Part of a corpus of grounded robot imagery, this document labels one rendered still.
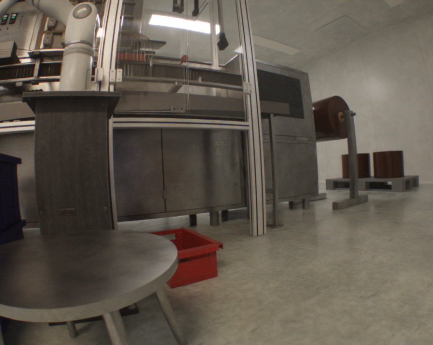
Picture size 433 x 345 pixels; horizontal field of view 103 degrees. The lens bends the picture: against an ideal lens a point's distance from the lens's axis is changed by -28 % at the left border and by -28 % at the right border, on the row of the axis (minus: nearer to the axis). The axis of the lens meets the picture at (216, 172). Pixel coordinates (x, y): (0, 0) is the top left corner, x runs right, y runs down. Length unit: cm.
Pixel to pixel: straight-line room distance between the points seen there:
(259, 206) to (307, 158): 82
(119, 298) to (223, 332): 38
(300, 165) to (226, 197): 68
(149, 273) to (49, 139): 43
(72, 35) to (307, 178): 177
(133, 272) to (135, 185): 110
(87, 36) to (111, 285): 65
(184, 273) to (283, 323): 34
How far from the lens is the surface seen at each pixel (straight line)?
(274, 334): 56
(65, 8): 90
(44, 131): 61
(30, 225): 142
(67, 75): 69
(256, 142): 125
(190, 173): 142
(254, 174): 124
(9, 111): 121
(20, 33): 200
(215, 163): 148
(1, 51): 150
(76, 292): 24
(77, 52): 72
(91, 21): 77
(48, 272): 30
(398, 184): 308
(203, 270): 79
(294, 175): 185
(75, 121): 60
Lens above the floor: 35
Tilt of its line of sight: level
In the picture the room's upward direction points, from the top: 3 degrees counter-clockwise
